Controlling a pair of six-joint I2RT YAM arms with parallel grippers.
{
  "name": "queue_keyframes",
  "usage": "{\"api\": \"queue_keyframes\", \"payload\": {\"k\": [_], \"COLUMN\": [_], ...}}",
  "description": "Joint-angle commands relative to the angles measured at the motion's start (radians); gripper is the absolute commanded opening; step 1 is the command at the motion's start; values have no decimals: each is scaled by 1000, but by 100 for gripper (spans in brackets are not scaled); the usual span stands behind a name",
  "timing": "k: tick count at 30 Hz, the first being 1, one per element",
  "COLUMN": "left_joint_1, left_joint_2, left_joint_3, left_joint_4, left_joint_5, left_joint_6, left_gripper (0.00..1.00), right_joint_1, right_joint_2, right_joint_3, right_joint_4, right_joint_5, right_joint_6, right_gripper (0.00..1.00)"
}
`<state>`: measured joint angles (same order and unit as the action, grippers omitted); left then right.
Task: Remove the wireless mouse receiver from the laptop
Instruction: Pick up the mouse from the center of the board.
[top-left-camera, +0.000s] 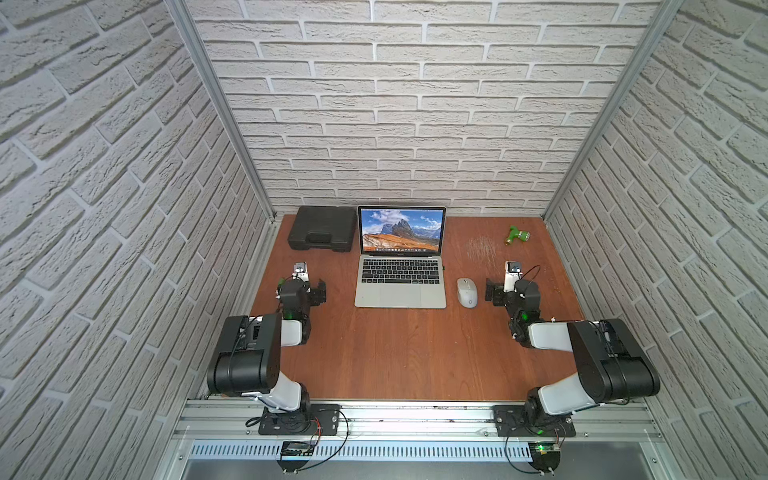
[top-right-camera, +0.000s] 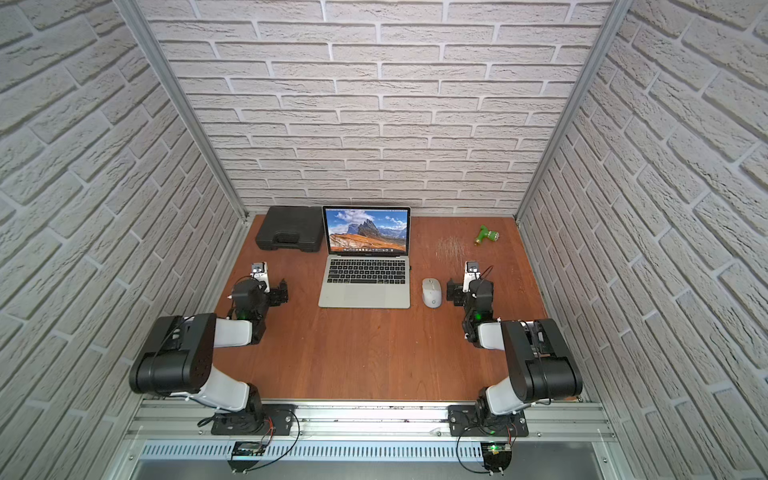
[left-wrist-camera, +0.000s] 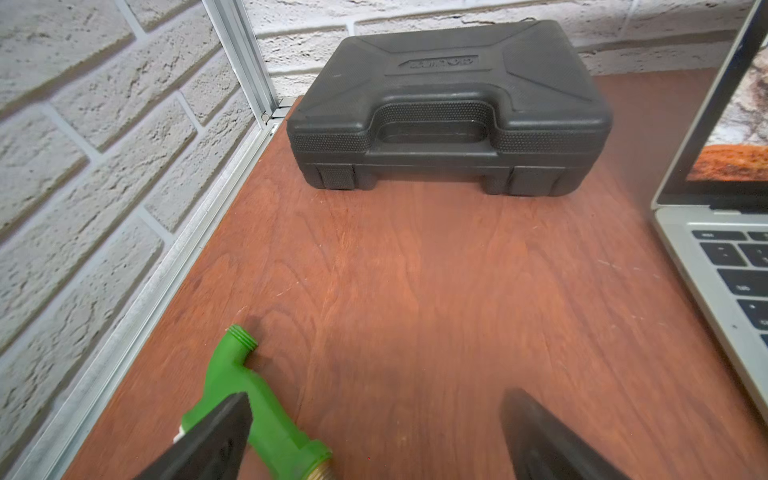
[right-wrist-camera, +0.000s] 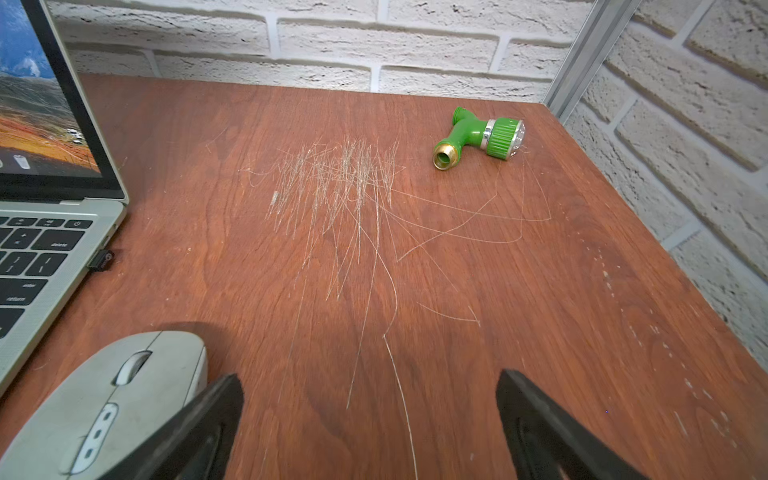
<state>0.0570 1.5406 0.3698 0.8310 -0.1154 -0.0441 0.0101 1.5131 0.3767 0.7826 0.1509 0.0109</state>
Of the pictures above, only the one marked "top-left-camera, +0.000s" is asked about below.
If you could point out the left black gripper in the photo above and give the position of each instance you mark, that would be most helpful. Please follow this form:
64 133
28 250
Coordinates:
314 291

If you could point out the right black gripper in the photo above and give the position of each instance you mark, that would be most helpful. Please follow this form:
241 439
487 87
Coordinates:
500 293

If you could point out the grey wireless mouse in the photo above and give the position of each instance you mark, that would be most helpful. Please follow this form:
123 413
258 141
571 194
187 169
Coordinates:
467 293

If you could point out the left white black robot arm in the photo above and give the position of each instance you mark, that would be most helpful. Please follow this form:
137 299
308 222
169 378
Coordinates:
246 361

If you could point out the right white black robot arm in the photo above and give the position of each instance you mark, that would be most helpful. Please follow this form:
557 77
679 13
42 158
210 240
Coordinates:
610 365

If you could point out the silver open laptop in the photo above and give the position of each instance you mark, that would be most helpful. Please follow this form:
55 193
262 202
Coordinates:
400 264

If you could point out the green toy drill right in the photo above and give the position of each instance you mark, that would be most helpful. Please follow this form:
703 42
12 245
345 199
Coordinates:
516 234

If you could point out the black plastic tool case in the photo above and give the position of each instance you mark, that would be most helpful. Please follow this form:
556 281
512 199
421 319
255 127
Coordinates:
323 227

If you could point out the left controller board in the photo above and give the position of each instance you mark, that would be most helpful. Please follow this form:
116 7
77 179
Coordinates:
295 455

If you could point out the controller board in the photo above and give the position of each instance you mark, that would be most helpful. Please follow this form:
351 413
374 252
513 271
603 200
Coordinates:
295 455
545 457

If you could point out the right controller board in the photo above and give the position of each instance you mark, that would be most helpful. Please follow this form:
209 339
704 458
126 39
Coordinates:
545 457

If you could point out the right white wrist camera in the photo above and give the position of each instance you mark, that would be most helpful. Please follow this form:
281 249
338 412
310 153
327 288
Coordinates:
513 273

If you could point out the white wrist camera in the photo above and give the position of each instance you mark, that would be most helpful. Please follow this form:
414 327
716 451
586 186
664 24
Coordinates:
513 273
300 271

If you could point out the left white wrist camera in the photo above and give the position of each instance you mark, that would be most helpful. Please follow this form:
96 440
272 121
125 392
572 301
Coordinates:
300 271

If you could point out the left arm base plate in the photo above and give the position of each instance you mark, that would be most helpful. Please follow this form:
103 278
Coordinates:
320 419

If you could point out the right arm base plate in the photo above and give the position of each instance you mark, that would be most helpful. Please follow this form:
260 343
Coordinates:
526 420

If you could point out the aluminium front rail frame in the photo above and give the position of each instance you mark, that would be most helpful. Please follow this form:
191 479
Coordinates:
400 431

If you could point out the left aluminium corner post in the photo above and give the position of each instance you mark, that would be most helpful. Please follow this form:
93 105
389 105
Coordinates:
196 47

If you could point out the aluminium corner post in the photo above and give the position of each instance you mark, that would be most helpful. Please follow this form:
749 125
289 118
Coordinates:
196 47
665 14

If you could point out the right aluminium corner post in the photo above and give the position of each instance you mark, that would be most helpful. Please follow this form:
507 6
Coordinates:
665 14

